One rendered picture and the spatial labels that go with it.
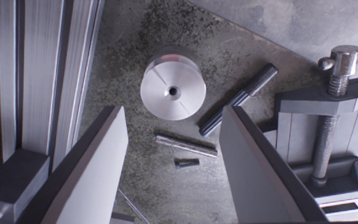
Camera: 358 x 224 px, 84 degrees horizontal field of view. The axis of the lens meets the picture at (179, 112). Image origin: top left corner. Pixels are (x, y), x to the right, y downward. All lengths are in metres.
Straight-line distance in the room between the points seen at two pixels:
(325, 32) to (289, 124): 1.11
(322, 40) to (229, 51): 1.15
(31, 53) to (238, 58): 0.17
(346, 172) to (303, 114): 0.11
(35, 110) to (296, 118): 0.25
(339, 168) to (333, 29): 1.09
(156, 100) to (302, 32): 1.15
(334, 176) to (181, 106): 0.23
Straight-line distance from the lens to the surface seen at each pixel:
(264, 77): 0.20
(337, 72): 0.22
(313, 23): 1.28
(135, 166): 0.27
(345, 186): 0.33
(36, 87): 0.20
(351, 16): 1.39
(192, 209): 0.34
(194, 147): 0.24
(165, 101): 0.16
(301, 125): 0.25
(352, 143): 0.31
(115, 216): 0.29
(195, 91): 0.15
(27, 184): 0.23
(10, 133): 0.25
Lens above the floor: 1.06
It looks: 59 degrees down
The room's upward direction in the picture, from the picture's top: 177 degrees clockwise
